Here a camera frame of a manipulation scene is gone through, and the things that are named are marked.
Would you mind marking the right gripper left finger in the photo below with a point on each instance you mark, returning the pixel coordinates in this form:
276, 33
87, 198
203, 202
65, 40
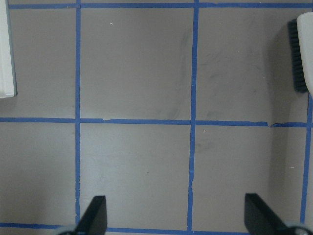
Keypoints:
93, 222

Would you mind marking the white hand brush black bristles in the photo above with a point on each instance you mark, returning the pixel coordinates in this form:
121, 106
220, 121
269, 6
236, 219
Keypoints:
300, 32

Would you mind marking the white dustpan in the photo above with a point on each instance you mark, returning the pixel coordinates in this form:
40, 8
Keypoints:
8, 86

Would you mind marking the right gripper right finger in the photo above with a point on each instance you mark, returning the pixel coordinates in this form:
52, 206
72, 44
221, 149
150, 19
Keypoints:
260, 219

